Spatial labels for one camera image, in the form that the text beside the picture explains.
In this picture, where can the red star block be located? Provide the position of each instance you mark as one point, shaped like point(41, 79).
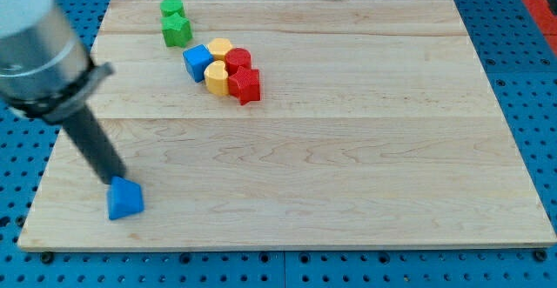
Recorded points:
point(244, 85)

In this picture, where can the red cylinder block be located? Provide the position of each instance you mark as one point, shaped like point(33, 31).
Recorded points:
point(236, 58)

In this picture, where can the blue cube block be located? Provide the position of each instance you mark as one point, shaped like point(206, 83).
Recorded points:
point(196, 60)

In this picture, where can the green star block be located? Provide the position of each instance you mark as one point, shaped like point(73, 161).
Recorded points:
point(176, 30)

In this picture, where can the yellow heart block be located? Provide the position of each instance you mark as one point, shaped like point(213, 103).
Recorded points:
point(216, 78)

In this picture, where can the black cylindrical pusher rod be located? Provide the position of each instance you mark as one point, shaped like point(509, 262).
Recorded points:
point(89, 137)

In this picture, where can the green cylinder block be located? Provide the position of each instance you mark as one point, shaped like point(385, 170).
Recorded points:
point(170, 7)

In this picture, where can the wooden board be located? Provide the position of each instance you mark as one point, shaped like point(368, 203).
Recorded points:
point(377, 129)

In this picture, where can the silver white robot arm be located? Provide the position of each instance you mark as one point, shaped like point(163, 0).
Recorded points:
point(47, 73)

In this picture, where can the yellow hexagon block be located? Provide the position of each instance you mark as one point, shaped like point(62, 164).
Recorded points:
point(219, 47)

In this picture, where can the red mat strip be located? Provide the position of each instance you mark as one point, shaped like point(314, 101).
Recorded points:
point(544, 14)

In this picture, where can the blue triangle block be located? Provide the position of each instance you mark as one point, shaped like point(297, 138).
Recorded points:
point(124, 198)

